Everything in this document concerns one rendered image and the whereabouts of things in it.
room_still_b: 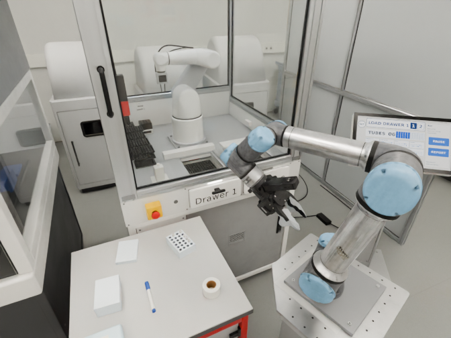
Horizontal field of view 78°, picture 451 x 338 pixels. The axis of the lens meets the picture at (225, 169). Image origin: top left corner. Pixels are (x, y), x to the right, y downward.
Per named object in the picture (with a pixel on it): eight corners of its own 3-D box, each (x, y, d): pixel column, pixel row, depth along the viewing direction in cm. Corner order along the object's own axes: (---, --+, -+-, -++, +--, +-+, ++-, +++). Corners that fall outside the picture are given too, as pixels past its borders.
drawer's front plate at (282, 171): (287, 182, 166) (290, 166, 160) (244, 194, 156) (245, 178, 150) (286, 181, 167) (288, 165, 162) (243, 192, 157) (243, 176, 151)
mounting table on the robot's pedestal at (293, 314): (401, 310, 115) (410, 292, 109) (347, 398, 89) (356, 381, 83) (307, 249, 144) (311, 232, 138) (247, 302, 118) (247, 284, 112)
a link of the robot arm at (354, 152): (431, 142, 77) (271, 111, 101) (430, 156, 69) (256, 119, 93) (417, 178, 83) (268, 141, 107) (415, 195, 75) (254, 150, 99)
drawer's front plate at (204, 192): (240, 195, 155) (241, 178, 149) (190, 208, 144) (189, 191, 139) (239, 194, 156) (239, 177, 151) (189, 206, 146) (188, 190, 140)
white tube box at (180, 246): (196, 249, 128) (195, 244, 126) (180, 259, 123) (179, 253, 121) (182, 235, 136) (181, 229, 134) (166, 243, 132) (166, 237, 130)
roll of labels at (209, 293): (213, 280, 114) (213, 273, 112) (223, 292, 109) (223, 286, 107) (198, 289, 110) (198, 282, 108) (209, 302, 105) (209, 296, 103)
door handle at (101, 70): (115, 120, 105) (105, 67, 95) (108, 121, 104) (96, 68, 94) (114, 116, 109) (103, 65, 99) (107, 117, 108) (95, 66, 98)
